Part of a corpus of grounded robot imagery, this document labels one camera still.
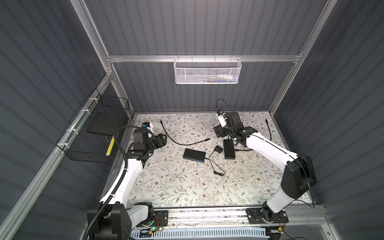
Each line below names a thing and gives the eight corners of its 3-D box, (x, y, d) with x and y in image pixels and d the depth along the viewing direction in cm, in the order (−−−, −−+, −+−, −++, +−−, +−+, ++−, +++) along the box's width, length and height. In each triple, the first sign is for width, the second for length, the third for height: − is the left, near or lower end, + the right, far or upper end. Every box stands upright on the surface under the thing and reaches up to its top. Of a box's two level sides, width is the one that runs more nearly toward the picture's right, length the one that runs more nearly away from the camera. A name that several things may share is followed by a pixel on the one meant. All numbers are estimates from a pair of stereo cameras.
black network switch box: (183, 158, 97) (182, 157, 95) (185, 150, 101) (185, 148, 99) (204, 163, 95) (204, 161, 93) (206, 153, 99) (206, 152, 97)
